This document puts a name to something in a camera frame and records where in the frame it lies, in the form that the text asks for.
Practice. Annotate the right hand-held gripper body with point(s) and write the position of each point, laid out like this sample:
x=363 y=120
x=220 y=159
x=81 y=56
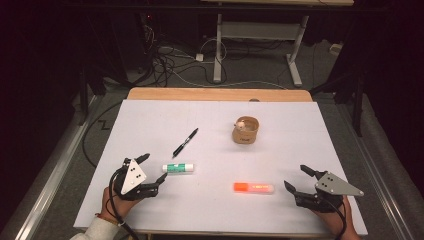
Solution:
x=335 y=186

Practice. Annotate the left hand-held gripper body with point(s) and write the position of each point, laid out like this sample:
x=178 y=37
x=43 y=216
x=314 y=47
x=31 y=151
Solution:
x=132 y=176

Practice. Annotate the green and white glue stick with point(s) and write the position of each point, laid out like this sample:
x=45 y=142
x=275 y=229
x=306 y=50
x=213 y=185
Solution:
x=178 y=168

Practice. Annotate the orange highlighter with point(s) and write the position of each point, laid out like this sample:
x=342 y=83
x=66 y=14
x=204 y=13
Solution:
x=253 y=187

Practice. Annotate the tan pen holder with bear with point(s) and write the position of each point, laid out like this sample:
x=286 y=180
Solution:
x=245 y=136

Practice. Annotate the person's left hand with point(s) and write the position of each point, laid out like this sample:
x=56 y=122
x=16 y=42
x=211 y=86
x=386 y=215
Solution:
x=115 y=206

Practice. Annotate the person's right hand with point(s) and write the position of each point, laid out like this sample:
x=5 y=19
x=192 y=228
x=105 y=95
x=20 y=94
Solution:
x=336 y=223

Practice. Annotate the black pen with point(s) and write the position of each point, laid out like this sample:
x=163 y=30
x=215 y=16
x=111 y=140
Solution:
x=184 y=143

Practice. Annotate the black stand leg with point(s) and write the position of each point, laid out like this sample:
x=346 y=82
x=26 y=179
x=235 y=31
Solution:
x=358 y=106
x=83 y=100

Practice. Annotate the white box on floor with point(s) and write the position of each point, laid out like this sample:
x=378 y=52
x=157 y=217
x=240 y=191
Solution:
x=336 y=49

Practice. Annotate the metal floor rail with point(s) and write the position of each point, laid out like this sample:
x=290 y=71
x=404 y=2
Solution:
x=50 y=186
x=383 y=186

